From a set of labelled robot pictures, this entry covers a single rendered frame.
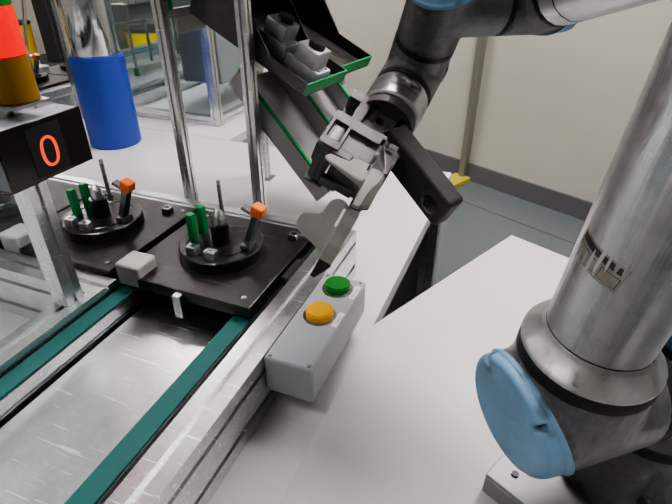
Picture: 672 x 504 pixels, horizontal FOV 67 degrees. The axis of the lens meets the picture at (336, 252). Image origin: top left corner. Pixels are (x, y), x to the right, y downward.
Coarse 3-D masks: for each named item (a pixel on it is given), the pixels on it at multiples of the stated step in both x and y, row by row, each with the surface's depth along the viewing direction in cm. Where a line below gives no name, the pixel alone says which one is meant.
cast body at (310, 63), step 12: (300, 48) 87; (312, 48) 87; (324, 48) 87; (288, 60) 91; (300, 60) 88; (312, 60) 87; (324, 60) 89; (300, 72) 89; (312, 72) 88; (324, 72) 89
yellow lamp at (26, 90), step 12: (0, 60) 54; (12, 60) 55; (24, 60) 56; (0, 72) 55; (12, 72) 55; (24, 72) 56; (0, 84) 55; (12, 84) 56; (24, 84) 57; (36, 84) 58; (0, 96) 56; (12, 96) 56; (24, 96) 57; (36, 96) 58
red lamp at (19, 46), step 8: (0, 8) 52; (8, 8) 53; (0, 16) 53; (8, 16) 53; (16, 16) 55; (0, 24) 53; (8, 24) 54; (16, 24) 55; (0, 32) 53; (8, 32) 54; (16, 32) 55; (0, 40) 53; (8, 40) 54; (16, 40) 55; (0, 48) 54; (8, 48) 54; (16, 48) 55; (24, 48) 56; (0, 56) 54; (8, 56) 54
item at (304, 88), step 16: (192, 0) 91; (208, 0) 89; (224, 0) 87; (256, 0) 99; (272, 0) 97; (288, 0) 95; (208, 16) 91; (224, 16) 89; (256, 16) 100; (224, 32) 90; (256, 32) 87; (304, 32) 96; (256, 48) 88; (272, 64) 88; (336, 64) 96; (288, 80) 88; (320, 80) 89; (336, 80) 94; (304, 96) 88
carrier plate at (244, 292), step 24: (168, 240) 88; (264, 240) 88; (288, 240) 88; (168, 264) 82; (264, 264) 82; (288, 264) 82; (144, 288) 79; (168, 288) 77; (192, 288) 76; (216, 288) 76; (240, 288) 76; (264, 288) 76; (240, 312) 73
